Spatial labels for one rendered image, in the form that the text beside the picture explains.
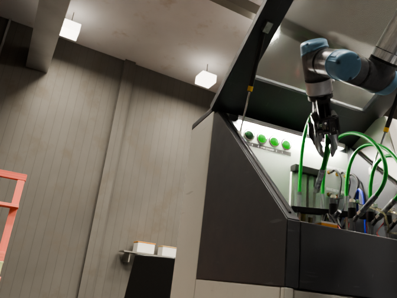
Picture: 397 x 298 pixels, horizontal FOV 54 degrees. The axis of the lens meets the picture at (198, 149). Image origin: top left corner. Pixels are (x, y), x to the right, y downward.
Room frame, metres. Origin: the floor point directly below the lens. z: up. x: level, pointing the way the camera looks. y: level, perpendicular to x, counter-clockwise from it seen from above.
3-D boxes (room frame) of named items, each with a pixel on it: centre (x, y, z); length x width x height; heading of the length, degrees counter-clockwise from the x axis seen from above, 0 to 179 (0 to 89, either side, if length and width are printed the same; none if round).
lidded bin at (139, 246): (10.02, 1.05, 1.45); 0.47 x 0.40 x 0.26; 116
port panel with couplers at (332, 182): (1.64, -0.62, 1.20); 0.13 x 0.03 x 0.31; 109
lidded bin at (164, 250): (10.31, 0.46, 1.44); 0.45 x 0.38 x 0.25; 116
